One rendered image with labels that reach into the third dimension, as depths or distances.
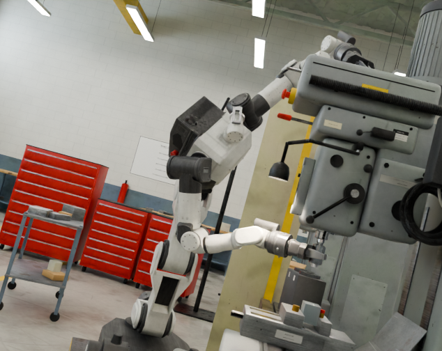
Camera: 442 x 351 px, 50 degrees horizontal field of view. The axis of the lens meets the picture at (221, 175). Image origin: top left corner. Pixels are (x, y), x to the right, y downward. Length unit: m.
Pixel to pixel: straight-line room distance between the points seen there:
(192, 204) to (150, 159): 9.23
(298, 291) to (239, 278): 1.51
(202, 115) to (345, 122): 0.62
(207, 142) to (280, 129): 1.65
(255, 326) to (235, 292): 1.96
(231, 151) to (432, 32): 0.85
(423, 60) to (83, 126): 10.23
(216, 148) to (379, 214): 0.68
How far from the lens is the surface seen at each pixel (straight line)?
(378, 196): 1.68
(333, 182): 1.67
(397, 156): 1.72
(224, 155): 1.92
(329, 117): 1.68
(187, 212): 1.86
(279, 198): 3.47
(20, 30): 12.85
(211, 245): 1.85
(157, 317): 2.38
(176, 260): 2.23
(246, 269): 3.48
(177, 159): 1.87
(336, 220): 1.67
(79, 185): 6.72
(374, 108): 1.71
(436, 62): 1.85
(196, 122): 1.96
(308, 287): 2.02
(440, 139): 1.50
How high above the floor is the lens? 1.28
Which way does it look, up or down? 4 degrees up
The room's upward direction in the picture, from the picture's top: 15 degrees clockwise
